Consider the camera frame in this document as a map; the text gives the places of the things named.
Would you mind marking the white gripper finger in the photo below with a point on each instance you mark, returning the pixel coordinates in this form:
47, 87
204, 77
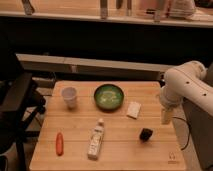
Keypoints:
166, 115

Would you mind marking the black eraser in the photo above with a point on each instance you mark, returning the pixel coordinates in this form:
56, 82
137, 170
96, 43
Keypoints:
145, 134

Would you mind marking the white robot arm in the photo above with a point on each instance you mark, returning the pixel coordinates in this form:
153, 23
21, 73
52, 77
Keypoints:
185, 81

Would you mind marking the white sponge block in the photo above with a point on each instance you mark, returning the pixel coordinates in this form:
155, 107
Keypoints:
133, 109

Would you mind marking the green bowl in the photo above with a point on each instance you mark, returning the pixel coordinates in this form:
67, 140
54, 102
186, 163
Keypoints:
108, 97

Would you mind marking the white plastic bottle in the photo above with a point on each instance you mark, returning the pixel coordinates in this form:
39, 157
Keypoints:
96, 140

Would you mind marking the white paper cup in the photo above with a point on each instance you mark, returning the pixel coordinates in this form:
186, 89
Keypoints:
69, 95

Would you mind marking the orange carrot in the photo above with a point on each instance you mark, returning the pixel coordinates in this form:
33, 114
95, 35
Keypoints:
59, 144

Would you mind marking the black office chair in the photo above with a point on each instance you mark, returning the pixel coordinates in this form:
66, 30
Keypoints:
19, 104

